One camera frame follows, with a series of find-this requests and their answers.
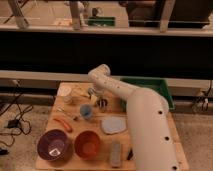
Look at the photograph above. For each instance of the blue plastic cup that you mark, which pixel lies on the blue plastic cup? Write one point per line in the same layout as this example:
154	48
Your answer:
86	112

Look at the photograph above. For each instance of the purple bowl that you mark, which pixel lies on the purple bowl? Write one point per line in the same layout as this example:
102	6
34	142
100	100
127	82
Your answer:
53	145

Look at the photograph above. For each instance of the blue sponge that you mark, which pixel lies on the blue sponge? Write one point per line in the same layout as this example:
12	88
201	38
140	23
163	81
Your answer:
91	91

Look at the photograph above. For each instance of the orange carrot toy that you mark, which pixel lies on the orange carrot toy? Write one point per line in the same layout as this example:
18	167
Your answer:
66	126

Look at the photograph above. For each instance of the green box on shelf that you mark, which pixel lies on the green box on shelf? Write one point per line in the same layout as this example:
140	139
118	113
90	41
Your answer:
101	21

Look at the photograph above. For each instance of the light blue plate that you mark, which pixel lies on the light blue plate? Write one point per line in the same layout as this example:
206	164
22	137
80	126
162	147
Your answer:
113	125

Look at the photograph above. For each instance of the beige wooden piece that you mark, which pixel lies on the beige wooden piece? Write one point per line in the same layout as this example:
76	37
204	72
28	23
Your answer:
82	92

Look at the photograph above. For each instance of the green plastic tray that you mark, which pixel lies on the green plastic tray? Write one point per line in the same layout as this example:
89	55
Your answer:
157	84

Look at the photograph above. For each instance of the grey rectangular block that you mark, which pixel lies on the grey rectangular block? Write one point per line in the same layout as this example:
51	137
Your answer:
115	154

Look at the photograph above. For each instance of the metal spoon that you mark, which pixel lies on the metal spoon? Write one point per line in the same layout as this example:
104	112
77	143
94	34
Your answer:
73	117

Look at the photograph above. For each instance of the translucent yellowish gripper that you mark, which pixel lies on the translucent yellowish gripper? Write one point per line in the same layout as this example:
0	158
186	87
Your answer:
93	99

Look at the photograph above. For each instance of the orange bowl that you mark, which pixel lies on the orange bowl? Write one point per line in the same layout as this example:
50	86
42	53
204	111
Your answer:
87	145

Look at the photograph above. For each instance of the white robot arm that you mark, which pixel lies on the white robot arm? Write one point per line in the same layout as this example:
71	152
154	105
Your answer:
147	110

